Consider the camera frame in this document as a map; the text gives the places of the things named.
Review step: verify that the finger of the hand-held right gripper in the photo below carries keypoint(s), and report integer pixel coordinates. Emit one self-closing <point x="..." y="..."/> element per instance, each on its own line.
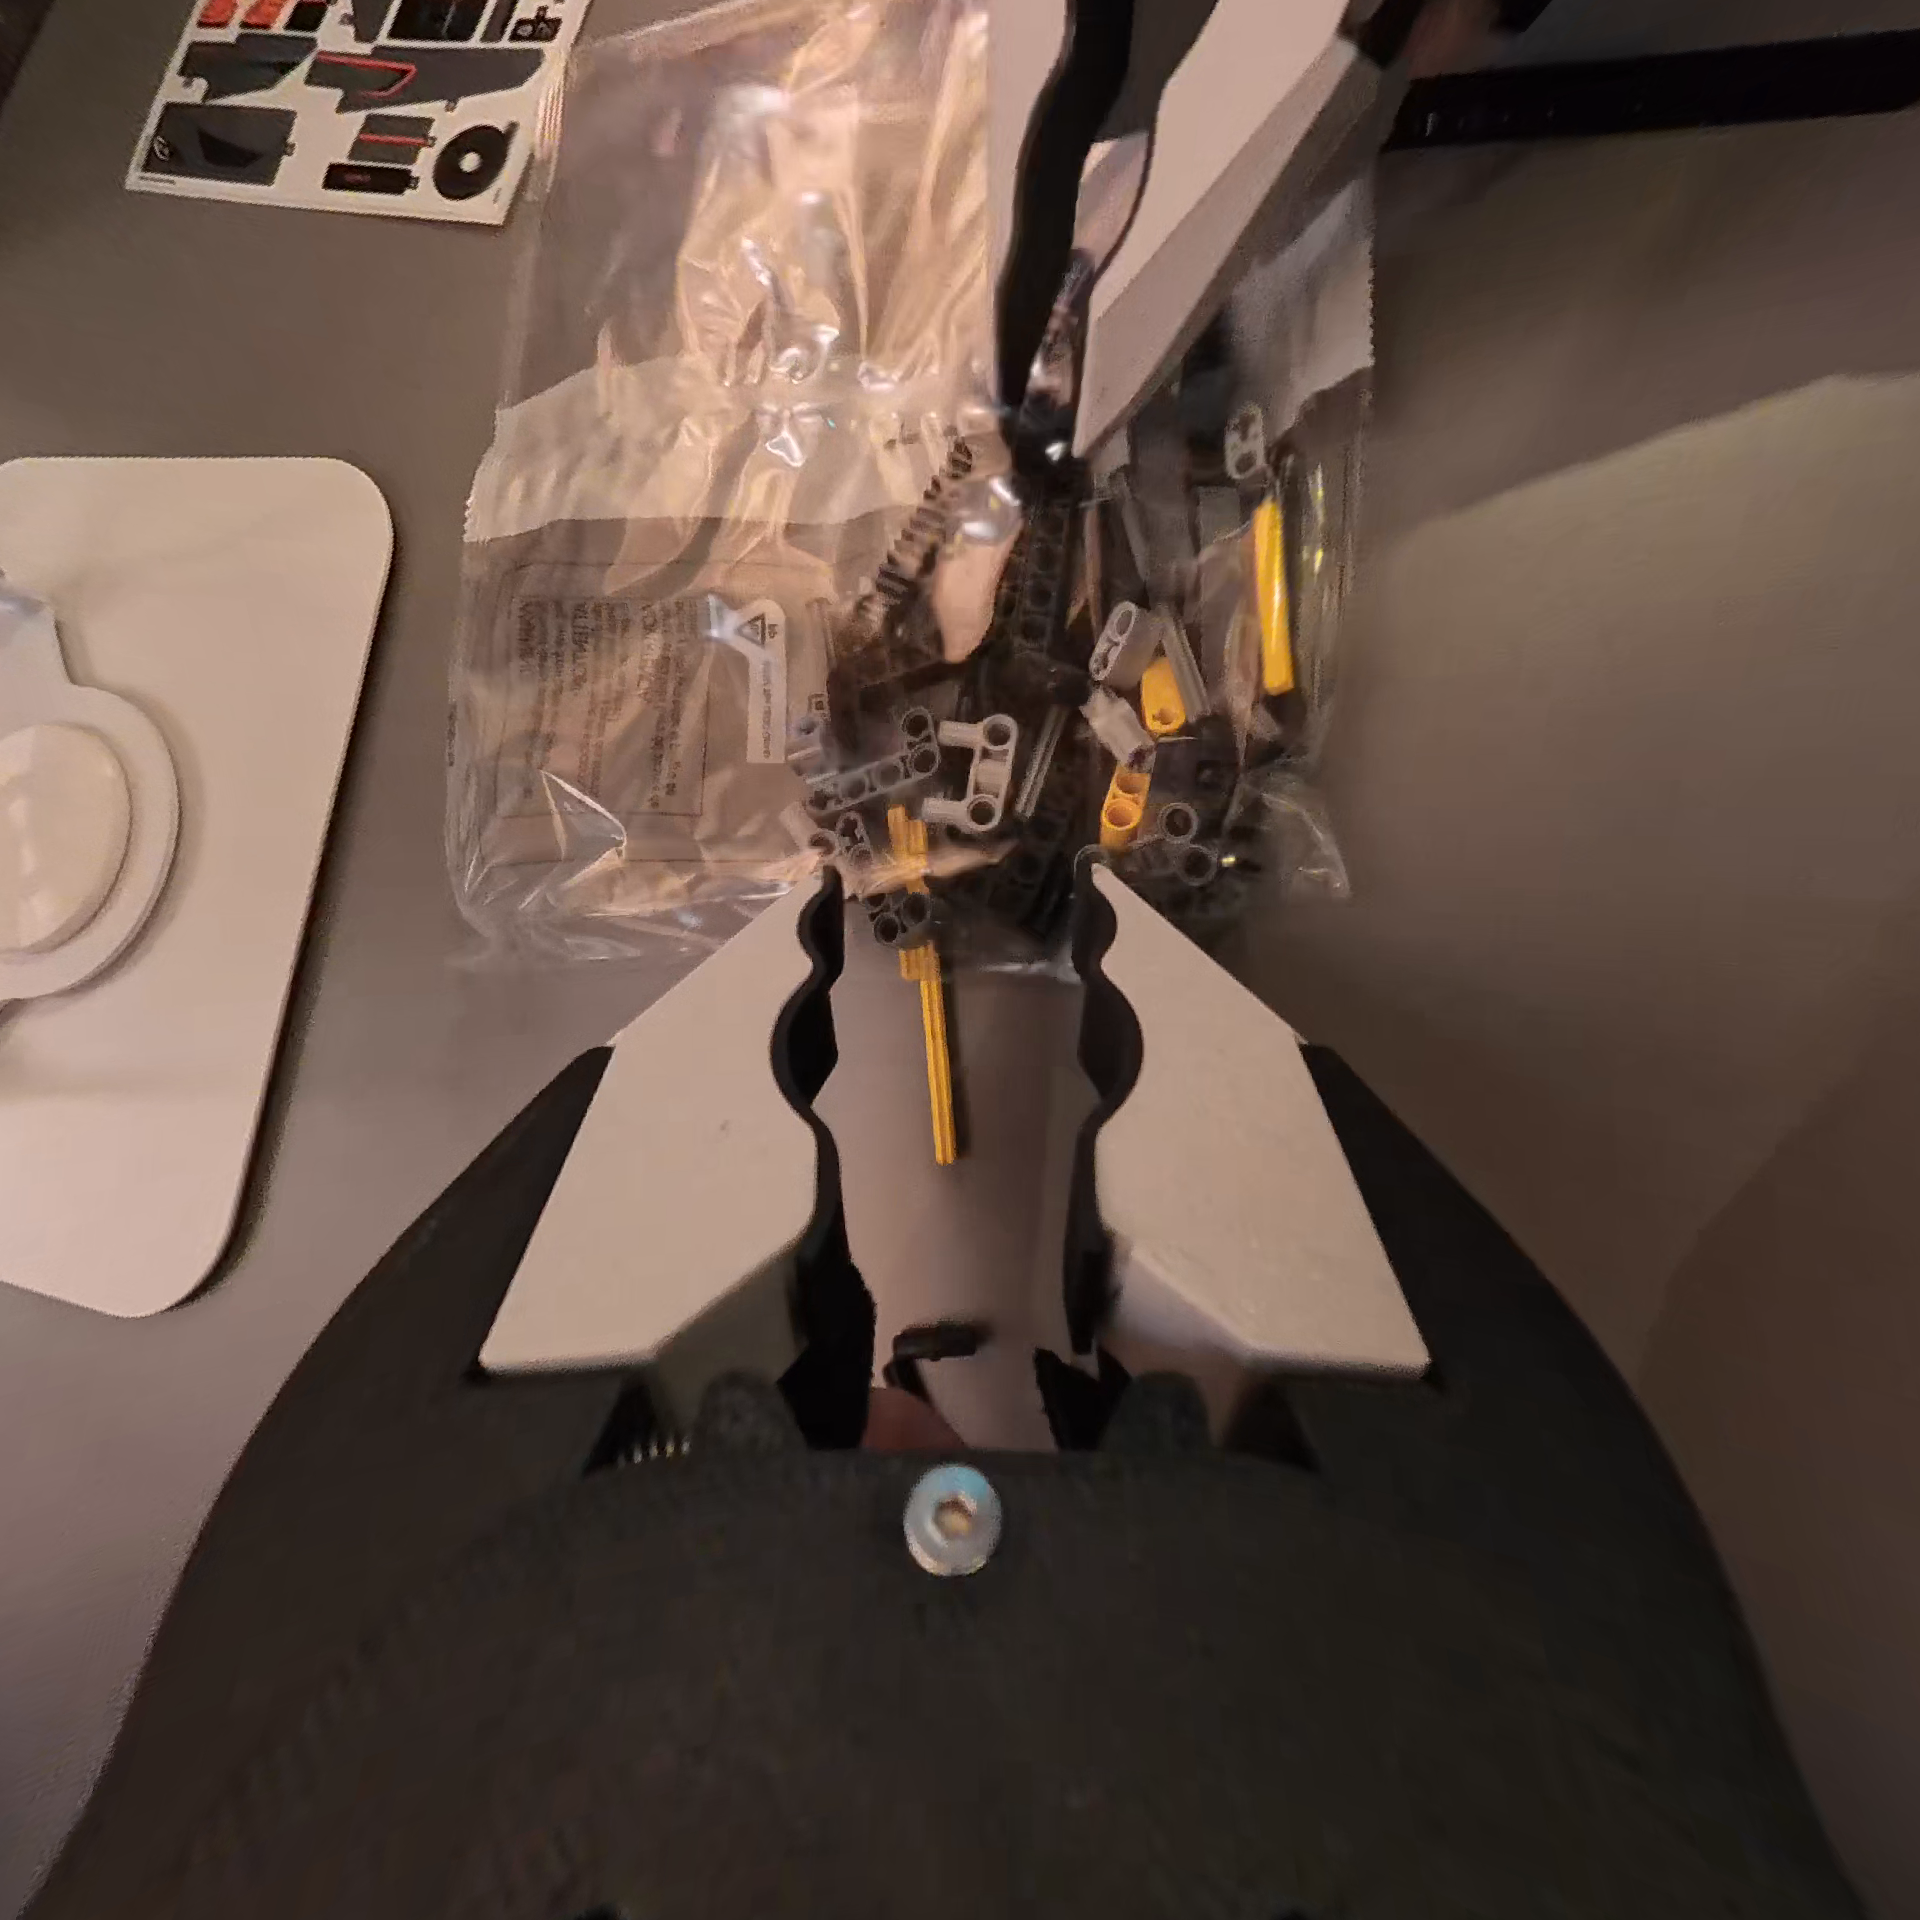
<point x="1229" y="195"/>

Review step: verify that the yellow lego axle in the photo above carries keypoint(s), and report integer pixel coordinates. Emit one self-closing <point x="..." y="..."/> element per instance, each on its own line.
<point x="938" y="1050"/>

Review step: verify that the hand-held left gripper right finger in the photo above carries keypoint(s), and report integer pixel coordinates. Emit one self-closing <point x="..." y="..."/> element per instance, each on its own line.
<point x="1260" y="1201"/>

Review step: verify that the white base clear stand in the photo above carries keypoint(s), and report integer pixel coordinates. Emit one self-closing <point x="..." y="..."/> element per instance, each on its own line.
<point x="224" y="901"/>

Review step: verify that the clear plastic bag of lego parts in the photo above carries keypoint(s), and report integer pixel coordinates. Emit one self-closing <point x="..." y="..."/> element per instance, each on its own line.
<point x="720" y="451"/>

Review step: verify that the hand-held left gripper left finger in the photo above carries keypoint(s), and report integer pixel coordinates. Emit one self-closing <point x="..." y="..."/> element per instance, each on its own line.
<point x="661" y="1201"/>

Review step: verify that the lego sticker sheet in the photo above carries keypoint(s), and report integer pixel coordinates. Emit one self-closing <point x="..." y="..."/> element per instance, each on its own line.
<point x="345" y="105"/>

